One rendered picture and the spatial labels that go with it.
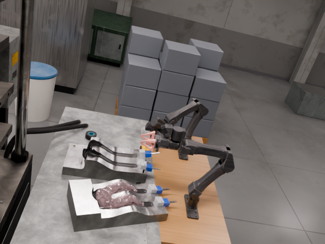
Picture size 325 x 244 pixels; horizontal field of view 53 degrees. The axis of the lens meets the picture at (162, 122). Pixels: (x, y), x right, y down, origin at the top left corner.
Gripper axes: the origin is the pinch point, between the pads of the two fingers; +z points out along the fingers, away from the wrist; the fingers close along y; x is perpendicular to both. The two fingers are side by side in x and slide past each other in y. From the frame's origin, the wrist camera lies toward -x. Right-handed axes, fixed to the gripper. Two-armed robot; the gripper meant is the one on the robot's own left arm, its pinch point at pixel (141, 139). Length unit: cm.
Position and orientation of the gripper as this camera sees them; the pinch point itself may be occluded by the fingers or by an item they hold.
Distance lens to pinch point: 173.2
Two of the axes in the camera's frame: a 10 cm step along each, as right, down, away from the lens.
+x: -2.1, 8.7, 4.4
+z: -9.8, -1.7, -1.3
